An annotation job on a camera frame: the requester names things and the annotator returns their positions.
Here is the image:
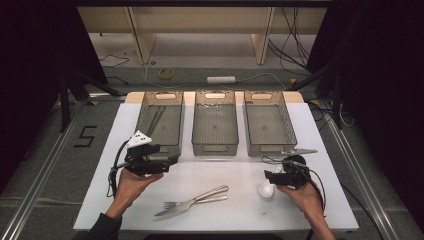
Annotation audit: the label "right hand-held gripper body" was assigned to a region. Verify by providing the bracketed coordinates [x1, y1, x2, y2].
[280, 148, 319, 190]

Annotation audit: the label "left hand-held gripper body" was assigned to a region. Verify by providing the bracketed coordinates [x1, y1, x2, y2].
[124, 130, 162, 177]

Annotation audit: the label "white ceramic spoon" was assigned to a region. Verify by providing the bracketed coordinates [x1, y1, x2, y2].
[258, 164, 284, 198]

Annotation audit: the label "metal chopstick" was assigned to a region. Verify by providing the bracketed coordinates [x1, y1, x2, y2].
[151, 106, 167, 135]
[147, 105, 161, 136]

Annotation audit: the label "smoky clear plastic bin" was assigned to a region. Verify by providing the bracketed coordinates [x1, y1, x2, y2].
[243, 90, 299, 158]
[131, 90, 185, 158]
[191, 89, 240, 157]

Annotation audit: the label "person's left hand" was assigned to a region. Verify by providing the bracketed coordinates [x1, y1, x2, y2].
[114, 167, 165, 205]

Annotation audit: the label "person's right hand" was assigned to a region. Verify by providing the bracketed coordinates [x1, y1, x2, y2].
[276, 184, 326, 218]

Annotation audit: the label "white table sheet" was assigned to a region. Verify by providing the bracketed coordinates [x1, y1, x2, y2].
[73, 101, 360, 232]

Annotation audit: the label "yellow tape roll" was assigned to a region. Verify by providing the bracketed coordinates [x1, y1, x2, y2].
[158, 68, 175, 81]

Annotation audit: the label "black metal stand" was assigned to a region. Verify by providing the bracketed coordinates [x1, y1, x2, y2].
[57, 68, 122, 134]
[285, 63, 345, 130]

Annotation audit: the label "white power strip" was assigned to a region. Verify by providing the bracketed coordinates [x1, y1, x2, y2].
[206, 75, 237, 85]

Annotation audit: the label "black curtain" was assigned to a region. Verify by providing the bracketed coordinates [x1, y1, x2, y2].
[0, 0, 108, 196]
[305, 0, 424, 234]

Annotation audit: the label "light wooden desk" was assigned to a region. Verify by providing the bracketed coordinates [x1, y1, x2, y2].
[77, 6, 328, 66]

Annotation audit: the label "left hand-held gripper cable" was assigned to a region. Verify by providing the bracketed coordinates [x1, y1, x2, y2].
[106, 139, 132, 198]

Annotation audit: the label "hand-held gripper cable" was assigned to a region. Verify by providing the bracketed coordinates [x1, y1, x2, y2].
[261, 154, 328, 215]
[106, 139, 132, 198]

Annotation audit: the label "right hand-held gripper cable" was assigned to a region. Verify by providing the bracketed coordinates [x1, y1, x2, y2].
[261, 154, 328, 215]

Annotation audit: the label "metal floor rail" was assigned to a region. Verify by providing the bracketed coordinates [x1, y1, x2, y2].
[319, 99, 403, 240]
[0, 99, 88, 240]

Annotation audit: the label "tangled floor cables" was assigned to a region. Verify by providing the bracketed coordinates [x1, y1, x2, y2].
[307, 99, 355, 130]

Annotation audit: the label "thick black floor cable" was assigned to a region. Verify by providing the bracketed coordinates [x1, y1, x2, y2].
[339, 181, 385, 240]

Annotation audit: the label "thin black floor cable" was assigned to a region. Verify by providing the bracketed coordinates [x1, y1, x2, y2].
[106, 75, 130, 86]
[98, 53, 131, 68]

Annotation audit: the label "black cable bundle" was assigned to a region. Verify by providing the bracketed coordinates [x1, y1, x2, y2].
[267, 6, 314, 77]

